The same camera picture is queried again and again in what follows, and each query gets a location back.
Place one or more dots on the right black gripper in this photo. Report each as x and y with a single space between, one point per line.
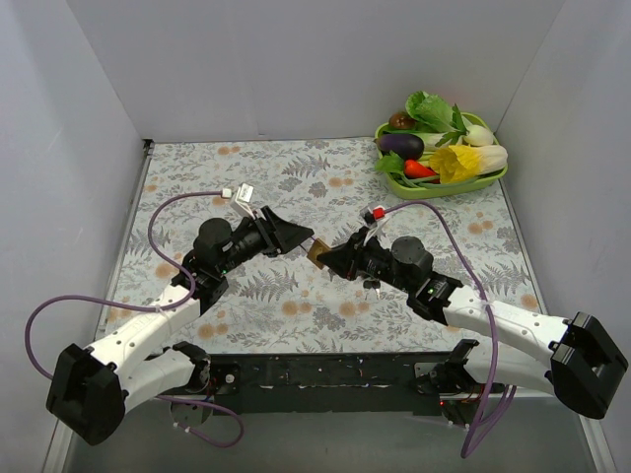
353 258

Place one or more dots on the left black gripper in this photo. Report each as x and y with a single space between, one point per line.
268 233

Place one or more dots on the brass padlock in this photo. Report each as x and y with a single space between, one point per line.
314 247

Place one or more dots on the black headed keys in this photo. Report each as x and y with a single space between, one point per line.
373 286

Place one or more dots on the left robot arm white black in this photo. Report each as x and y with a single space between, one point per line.
93 388

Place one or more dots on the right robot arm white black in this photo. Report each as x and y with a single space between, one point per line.
574 359

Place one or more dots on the floral patterned mat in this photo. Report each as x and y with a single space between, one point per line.
286 304

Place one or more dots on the red toy pepper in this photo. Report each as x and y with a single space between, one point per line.
415 170

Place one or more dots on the green plastic tray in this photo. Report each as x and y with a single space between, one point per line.
408 189

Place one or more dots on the purple toy eggplant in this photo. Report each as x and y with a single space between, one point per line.
407 146

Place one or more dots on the brown toy mushroom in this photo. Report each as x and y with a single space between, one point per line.
401 121

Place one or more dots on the yellow toy cabbage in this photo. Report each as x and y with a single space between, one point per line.
459 163

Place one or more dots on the green toy lettuce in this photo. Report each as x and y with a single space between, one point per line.
434 112

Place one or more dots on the white toy radish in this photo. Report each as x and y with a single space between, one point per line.
478 136

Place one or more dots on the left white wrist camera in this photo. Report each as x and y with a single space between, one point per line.
240 200

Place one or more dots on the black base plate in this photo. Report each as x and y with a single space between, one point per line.
414 382

